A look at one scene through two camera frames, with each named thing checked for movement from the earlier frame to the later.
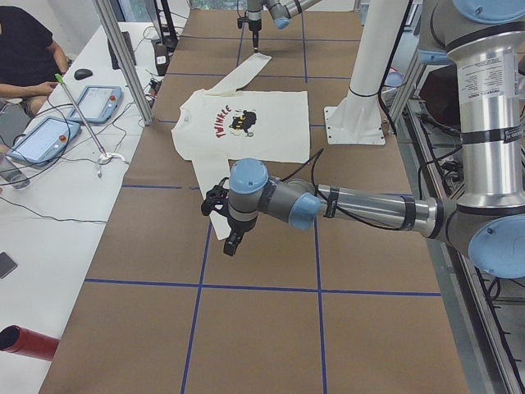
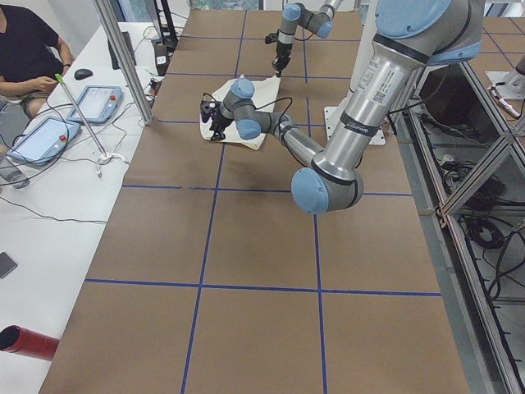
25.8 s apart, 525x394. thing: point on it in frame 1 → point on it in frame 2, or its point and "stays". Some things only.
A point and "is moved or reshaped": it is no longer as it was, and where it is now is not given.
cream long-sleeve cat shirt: (222, 127) is moved or reshaped
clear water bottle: (11, 173) stays
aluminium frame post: (109, 20) stays
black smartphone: (7, 265) stays
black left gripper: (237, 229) → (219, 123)
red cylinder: (28, 342) stays
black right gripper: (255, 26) → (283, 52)
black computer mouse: (81, 74) stays
